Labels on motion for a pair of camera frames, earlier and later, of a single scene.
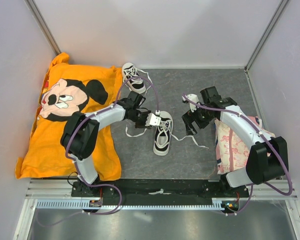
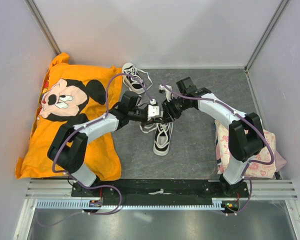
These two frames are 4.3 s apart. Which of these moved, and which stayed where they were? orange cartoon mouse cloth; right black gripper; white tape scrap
Moved: right black gripper
Stayed: orange cartoon mouse cloth; white tape scrap
